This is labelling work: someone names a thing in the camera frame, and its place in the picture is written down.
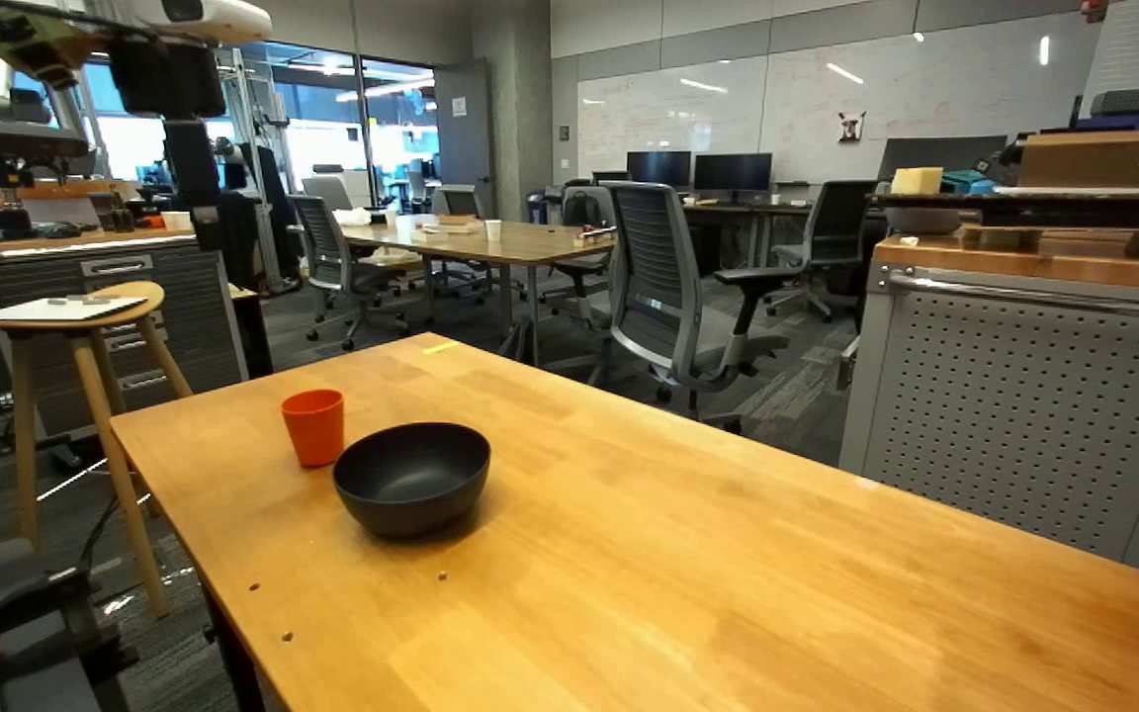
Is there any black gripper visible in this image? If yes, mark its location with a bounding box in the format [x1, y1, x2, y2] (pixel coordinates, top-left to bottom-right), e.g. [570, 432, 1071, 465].
[105, 34, 229, 216]

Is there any orange plastic cup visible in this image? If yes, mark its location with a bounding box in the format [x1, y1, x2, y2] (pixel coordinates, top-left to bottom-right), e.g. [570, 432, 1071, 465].
[279, 384, 349, 477]

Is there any black bowl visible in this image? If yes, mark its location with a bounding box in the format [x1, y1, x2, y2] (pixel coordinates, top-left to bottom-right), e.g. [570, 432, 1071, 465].
[328, 421, 495, 546]

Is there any black office chair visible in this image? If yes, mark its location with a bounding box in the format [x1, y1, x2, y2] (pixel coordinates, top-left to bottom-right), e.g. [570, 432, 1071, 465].
[771, 177, 883, 325]
[214, 138, 308, 300]

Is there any grey drawer cabinet wooden top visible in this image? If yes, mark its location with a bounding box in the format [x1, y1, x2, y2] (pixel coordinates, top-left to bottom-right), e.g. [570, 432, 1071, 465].
[0, 222, 254, 438]

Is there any grey mesh office chair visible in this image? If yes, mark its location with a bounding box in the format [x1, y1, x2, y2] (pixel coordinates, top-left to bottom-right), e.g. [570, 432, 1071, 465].
[587, 177, 808, 417]
[286, 190, 432, 351]
[548, 184, 619, 300]

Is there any white paper sheet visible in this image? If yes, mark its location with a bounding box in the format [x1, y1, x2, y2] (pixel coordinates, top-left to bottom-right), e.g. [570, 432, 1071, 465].
[0, 288, 155, 332]

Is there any wooden stool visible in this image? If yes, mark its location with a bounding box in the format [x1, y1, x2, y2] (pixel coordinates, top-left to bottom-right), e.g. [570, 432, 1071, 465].
[0, 279, 196, 618]

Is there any wooden conference table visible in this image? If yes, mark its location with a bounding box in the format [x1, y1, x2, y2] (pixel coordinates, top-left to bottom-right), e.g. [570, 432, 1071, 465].
[337, 212, 619, 364]

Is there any black computer monitor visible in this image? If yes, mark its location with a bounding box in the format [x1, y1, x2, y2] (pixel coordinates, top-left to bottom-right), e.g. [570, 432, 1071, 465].
[626, 146, 697, 190]
[692, 151, 773, 198]

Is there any dark office desk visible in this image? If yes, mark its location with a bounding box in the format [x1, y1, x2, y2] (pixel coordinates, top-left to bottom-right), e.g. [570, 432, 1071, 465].
[676, 186, 821, 279]

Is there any yellow sponge block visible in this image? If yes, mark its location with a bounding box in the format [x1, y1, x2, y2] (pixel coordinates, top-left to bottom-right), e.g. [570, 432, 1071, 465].
[884, 161, 947, 204]

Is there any perforated grey tool cabinet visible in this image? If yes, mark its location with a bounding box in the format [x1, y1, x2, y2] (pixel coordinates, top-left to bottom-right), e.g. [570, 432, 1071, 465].
[833, 234, 1139, 578]

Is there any wooden box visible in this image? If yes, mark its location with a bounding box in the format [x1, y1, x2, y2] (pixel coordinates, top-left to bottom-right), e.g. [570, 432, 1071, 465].
[1012, 126, 1139, 190]

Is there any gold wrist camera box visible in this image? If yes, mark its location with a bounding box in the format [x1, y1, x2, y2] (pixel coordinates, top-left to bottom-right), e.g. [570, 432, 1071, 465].
[0, 10, 105, 92]

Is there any wall whiteboard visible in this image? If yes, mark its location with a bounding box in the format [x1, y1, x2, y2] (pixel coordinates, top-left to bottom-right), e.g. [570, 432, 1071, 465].
[573, 10, 1103, 190]

